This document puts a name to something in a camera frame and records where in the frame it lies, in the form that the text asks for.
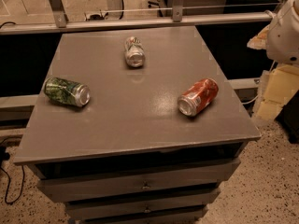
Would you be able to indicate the red soda can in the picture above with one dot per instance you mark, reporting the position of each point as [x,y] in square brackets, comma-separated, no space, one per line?
[197,97]

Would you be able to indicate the grey drawer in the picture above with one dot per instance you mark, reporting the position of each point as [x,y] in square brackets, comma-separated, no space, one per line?
[190,213]
[142,202]
[99,186]

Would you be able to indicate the top grey drawer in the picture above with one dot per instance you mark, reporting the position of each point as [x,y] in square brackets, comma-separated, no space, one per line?
[99,186]

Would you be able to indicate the green crumpled can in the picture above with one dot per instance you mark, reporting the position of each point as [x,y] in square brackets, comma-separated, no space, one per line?
[67,92]

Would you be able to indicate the left metal bracket post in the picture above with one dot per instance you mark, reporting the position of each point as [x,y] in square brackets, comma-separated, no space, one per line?
[59,15]

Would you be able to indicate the metal bracket post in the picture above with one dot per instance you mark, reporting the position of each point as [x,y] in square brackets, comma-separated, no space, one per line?
[59,15]
[177,10]

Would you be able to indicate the horizontal metal rail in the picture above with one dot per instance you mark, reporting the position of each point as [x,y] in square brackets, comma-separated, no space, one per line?
[87,26]

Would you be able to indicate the yellow foam block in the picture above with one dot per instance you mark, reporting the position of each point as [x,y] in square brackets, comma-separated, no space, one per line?
[276,88]

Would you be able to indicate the silver 7up can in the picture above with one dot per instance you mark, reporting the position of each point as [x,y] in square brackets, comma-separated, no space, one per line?
[134,53]

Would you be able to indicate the floor power outlet box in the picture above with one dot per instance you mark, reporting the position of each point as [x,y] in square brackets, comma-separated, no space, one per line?
[96,16]

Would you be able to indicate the bottom grey drawer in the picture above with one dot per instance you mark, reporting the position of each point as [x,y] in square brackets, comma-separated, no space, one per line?
[190,213]

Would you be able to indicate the grey drawer cabinet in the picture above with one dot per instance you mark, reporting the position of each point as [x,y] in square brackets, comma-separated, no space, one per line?
[132,123]

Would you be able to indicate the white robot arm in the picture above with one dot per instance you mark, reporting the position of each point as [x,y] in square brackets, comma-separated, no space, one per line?
[282,43]

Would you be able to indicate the centre metal bracket post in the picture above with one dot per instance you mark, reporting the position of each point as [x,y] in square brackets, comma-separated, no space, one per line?
[177,10]

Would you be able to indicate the middle grey drawer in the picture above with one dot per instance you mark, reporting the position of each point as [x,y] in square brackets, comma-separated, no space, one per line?
[142,202]

